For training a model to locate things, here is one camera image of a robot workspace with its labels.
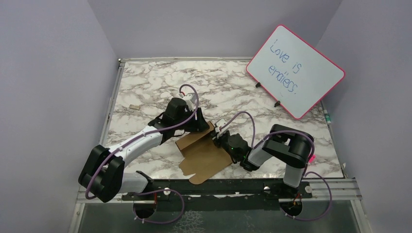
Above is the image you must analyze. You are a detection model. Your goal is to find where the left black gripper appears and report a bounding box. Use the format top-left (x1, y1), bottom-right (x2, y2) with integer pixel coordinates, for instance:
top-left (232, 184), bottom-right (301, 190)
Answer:
top-left (174, 107), bottom-right (210, 133)

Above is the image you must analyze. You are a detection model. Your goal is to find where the brown cardboard box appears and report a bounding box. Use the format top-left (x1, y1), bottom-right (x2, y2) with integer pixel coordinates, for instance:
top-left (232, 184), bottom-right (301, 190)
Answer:
top-left (176, 122), bottom-right (232, 185)

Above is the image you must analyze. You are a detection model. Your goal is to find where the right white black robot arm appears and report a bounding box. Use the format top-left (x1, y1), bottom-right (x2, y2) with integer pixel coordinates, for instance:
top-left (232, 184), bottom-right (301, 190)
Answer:
top-left (210, 124), bottom-right (314, 198)

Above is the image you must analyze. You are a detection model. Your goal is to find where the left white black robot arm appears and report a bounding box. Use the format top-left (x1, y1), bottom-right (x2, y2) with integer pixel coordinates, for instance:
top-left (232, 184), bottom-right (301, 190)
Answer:
top-left (78, 93), bottom-right (209, 202)

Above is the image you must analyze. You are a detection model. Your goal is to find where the pink marker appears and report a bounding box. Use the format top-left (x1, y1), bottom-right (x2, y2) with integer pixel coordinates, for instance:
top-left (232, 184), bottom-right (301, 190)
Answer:
top-left (309, 155), bottom-right (316, 163)

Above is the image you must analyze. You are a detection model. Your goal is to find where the pink framed whiteboard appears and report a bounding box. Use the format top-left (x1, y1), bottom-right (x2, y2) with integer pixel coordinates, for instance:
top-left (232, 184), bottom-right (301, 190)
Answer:
top-left (246, 25), bottom-right (345, 119)

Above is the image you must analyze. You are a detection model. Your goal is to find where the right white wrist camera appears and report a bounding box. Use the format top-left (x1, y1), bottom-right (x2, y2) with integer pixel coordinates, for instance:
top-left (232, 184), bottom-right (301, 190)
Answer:
top-left (214, 119), bottom-right (228, 138)

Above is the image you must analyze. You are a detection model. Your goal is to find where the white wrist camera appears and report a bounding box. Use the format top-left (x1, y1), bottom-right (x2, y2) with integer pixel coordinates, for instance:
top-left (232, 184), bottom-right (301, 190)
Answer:
top-left (181, 93), bottom-right (197, 111)
top-left (214, 119), bottom-right (228, 138)

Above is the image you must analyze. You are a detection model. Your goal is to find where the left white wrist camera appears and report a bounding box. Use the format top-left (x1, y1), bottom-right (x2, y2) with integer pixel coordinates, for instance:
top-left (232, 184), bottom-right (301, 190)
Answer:
top-left (181, 93), bottom-right (197, 111)

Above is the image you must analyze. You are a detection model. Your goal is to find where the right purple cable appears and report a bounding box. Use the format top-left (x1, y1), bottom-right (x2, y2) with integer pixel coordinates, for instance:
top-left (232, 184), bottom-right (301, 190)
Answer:
top-left (222, 111), bottom-right (333, 222)

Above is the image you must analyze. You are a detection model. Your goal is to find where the purple cable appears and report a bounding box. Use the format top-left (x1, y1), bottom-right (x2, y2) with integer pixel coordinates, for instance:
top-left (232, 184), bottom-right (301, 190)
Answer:
top-left (84, 83), bottom-right (200, 225)
top-left (222, 111), bottom-right (333, 222)

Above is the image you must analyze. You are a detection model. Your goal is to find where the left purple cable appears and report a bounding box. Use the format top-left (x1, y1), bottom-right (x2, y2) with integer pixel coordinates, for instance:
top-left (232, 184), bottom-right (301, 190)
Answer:
top-left (84, 83), bottom-right (200, 225)

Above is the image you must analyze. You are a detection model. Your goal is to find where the aluminium table frame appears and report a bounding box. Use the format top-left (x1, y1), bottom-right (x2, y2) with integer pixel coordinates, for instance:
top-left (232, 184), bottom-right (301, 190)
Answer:
top-left (70, 58), bottom-right (371, 233)

